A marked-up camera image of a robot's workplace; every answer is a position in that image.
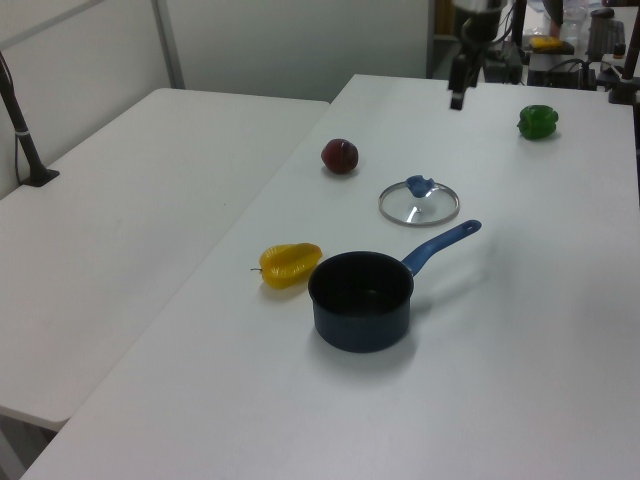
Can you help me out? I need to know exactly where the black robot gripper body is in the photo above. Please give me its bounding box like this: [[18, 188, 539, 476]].
[[452, 8, 503, 57]]

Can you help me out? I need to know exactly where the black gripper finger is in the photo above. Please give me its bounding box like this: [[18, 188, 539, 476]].
[[447, 52, 472, 112]]

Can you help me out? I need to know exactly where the glass lid with blue knob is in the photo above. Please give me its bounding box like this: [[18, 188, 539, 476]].
[[377, 174, 462, 229]]

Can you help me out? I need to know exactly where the green bell pepper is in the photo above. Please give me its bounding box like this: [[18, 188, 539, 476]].
[[516, 103, 560, 142]]

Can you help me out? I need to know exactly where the black desktop device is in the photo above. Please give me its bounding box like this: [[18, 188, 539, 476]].
[[585, 7, 628, 57]]

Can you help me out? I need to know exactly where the red apple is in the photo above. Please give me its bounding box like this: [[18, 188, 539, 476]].
[[320, 137, 361, 176]]

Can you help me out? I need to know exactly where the dark blue saucepan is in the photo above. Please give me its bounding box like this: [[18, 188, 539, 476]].
[[307, 219, 483, 355]]

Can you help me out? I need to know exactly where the yellow starfruit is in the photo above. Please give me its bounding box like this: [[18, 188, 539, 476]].
[[250, 242, 324, 291]]

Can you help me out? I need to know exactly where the black pole with clamp foot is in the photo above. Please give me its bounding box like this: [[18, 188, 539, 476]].
[[0, 49, 61, 189]]

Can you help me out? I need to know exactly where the black camera stand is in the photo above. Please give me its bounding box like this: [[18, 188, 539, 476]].
[[606, 29, 640, 106]]

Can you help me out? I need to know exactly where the grey partition frame post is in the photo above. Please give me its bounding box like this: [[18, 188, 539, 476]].
[[151, 0, 187, 91]]

